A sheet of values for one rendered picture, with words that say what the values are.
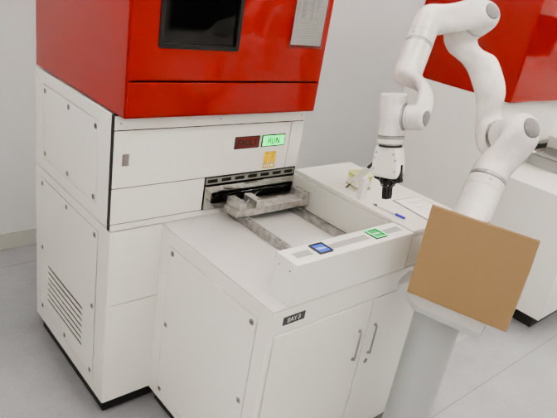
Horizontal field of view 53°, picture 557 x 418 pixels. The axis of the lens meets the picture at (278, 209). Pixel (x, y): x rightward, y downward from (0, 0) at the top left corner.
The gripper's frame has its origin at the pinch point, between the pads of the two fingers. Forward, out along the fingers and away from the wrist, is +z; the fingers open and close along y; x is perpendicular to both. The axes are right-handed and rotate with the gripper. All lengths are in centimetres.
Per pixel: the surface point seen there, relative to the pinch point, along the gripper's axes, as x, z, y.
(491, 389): 101, 113, -5
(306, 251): -31.0, 14.9, -4.6
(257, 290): -43, 27, -13
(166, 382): -46, 80, -63
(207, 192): -29, 7, -60
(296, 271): -40.0, 17.6, 0.8
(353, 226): 15.0, 19.9, -26.0
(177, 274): -46, 33, -53
